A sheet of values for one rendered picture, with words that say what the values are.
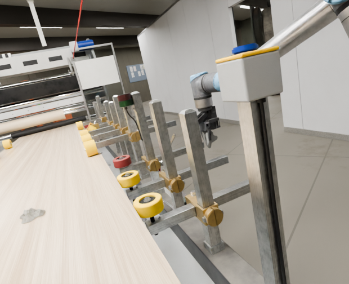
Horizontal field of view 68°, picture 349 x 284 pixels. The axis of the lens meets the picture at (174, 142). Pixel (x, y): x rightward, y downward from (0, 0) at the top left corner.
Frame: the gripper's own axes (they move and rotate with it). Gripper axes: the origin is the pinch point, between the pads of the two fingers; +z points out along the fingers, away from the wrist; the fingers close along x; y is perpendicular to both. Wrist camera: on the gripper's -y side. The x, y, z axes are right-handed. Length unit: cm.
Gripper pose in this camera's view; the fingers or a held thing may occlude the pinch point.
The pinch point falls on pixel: (207, 146)
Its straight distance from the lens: 134.1
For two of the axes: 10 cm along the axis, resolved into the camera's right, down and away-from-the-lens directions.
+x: -3.8, -1.5, 9.1
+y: 9.0, -2.9, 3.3
